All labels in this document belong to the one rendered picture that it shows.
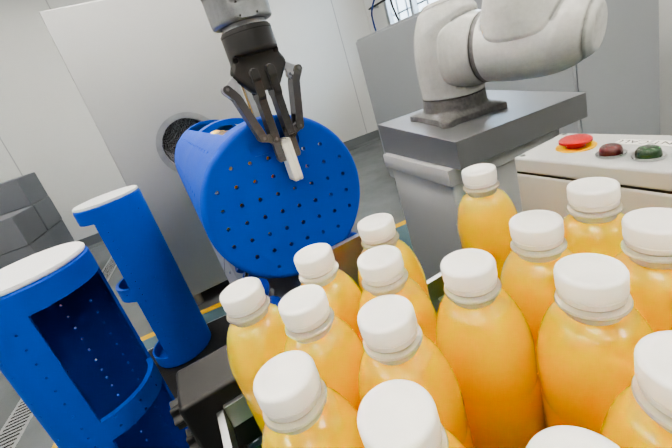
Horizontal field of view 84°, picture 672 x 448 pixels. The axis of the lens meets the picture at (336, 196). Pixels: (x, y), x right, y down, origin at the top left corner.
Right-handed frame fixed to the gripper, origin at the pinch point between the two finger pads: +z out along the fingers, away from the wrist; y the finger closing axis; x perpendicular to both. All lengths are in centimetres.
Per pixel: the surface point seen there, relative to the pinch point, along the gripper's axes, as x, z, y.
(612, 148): -33.9, 5.1, 24.6
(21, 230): 319, 36, -145
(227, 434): -24.7, 18.1, -22.1
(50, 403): 44, 43, -65
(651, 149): -37.4, 5.0, 24.6
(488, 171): -26.8, 4.5, 14.0
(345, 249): -13.9, 11.8, -0.7
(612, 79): 45, 29, 165
